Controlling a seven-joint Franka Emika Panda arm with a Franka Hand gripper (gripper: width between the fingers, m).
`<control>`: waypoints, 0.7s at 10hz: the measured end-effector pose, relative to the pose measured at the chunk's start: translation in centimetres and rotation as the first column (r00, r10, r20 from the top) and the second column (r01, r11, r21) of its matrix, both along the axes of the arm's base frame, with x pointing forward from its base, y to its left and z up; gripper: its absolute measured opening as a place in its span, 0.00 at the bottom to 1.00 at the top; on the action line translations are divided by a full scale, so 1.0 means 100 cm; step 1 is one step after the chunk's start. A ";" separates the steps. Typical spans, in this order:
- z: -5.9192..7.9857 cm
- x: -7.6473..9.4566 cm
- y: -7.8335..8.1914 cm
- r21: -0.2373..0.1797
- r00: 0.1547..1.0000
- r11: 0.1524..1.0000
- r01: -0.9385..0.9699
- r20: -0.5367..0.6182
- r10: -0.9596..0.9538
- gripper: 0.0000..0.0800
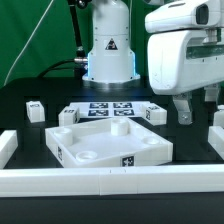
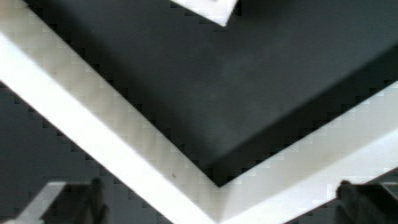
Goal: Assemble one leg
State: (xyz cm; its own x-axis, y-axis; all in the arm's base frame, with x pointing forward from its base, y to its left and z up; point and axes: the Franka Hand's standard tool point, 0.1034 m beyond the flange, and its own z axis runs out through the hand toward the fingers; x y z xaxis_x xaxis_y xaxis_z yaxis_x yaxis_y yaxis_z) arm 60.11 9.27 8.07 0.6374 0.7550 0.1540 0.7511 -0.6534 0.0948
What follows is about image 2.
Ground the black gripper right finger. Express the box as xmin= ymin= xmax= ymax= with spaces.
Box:
xmin=335 ymin=168 xmax=398 ymax=224

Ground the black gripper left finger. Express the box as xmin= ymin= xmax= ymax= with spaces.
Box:
xmin=15 ymin=178 xmax=108 ymax=224

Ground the white square table top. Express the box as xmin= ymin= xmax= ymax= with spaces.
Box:
xmin=0 ymin=0 xmax=398 ymax=224

